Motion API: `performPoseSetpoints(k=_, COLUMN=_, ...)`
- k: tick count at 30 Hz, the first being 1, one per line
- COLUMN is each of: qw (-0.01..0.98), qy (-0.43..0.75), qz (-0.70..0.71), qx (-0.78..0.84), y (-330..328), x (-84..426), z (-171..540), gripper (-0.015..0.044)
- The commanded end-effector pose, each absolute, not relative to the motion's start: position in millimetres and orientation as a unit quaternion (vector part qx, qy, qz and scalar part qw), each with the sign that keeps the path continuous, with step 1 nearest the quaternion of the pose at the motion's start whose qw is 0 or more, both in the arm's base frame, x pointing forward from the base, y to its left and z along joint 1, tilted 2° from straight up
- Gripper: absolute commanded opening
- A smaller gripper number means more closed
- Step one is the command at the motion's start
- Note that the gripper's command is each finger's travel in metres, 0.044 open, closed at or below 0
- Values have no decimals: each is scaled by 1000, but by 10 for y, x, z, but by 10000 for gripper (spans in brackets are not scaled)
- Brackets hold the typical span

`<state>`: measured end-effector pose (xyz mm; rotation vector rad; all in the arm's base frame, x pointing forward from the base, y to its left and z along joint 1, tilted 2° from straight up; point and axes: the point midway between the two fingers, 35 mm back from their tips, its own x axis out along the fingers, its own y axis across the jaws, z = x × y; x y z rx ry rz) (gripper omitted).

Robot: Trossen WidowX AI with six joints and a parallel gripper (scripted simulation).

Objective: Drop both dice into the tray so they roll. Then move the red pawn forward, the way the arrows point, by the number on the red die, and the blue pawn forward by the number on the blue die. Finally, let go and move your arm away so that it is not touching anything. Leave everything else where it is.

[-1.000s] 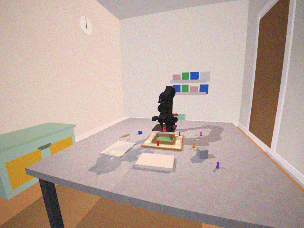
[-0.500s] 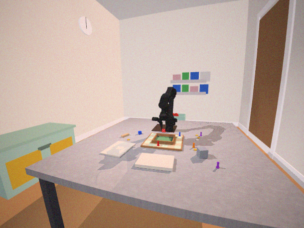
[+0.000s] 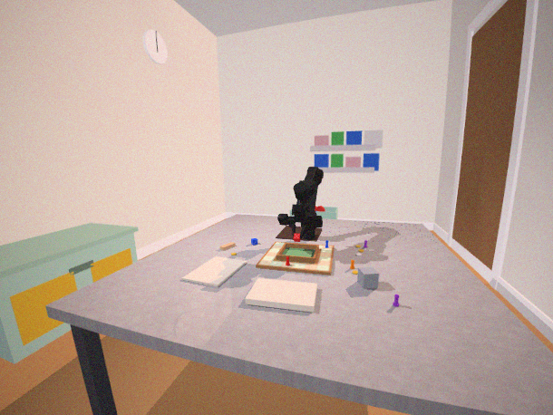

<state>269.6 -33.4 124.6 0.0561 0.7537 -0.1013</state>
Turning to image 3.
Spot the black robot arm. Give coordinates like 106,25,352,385
292,167,324,240

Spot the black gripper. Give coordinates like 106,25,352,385
277,212,323,239

